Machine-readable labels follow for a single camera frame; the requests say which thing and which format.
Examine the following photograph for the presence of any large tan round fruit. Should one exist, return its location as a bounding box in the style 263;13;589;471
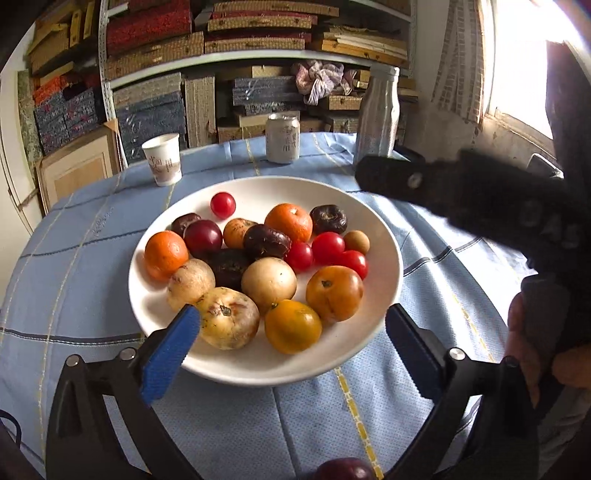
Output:
241;257;298;315

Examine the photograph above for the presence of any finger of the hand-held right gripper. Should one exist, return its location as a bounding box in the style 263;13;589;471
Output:
355;154;446;217

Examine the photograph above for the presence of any orange persimmon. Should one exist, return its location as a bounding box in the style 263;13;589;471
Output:
305;265;364;323

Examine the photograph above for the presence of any white leaning board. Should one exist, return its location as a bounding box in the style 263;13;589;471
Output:
0;80;47;234

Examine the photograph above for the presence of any yellow orange round fruit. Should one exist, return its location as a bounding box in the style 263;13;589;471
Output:
264;299;323;355

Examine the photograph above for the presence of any white drink can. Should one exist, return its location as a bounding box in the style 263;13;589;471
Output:
266;113;301;164

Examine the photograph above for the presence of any spotted tan fruit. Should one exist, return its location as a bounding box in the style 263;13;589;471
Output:
223;218;258;249

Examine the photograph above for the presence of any pink cloth bundle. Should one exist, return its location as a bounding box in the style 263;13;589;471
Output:
291;60;346;106

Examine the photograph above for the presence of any silver metal bottle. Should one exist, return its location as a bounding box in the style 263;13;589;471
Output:
355;65;400;160

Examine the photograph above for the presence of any green marble panel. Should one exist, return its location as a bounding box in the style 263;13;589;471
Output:
17;69;44;171

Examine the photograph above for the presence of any person's right hand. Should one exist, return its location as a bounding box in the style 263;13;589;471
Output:
505;293;591;407

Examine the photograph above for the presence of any stack of yellow tan boxes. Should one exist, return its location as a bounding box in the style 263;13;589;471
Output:
25;0;100;77

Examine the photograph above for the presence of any upright woven tan box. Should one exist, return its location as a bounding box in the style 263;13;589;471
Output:
185;76;217;148

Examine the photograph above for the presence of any pale tan peach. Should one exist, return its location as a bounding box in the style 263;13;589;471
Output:
195;287;260;350

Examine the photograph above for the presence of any white paper cup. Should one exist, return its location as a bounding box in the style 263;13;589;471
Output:
141;133;182;187

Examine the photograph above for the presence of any small tan longan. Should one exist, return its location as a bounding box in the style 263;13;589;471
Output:
344;230;371;255

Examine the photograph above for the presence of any red cherry tomato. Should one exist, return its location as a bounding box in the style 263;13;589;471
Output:
336;250;369;280
284;242;315;274
210;192;236;219
311;232;345;266

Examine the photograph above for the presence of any wooden picture frame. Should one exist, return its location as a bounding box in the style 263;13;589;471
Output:
36;119;123;208

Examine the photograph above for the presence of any stack of blue floral boxes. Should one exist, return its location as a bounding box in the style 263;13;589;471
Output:
33;85;107;155

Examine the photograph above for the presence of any white plate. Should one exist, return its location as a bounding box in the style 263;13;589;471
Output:
128;176;404;387

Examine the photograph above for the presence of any stack of woven tan boxes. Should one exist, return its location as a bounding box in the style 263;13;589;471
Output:
104;0;340;81

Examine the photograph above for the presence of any stack of dark blue boxes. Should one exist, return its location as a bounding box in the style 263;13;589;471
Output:
232;76;305;116
113;74;188;162

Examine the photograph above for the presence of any bright window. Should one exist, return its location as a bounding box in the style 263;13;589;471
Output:
480;0;591;139

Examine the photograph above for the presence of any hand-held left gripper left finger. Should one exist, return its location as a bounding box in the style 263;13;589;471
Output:
45;305;204;480

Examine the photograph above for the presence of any orange mandarin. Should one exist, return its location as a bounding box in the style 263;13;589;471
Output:
144;230;190;282
264;203;314;243

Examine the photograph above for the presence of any brick pattern wall hanging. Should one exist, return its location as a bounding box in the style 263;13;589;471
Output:
431;0;485;125

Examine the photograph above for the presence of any stack of red patterned boxes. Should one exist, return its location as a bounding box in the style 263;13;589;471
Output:
105;0;194;56

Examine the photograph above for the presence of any stack of light wooden boxes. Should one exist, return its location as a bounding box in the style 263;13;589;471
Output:
309;25;411;70

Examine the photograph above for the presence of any blue checked tablecloth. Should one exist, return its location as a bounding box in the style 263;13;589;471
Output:
0;131;555;480

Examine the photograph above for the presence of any dark brown round fruit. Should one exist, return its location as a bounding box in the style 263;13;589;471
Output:
309;204;348;235
171;213;202;237
243;224;292;260

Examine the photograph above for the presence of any white metal shelf rack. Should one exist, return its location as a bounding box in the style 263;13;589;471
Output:
97;0;414;93

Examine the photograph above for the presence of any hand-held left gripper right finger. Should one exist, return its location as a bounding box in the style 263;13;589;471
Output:
383;304;539;480

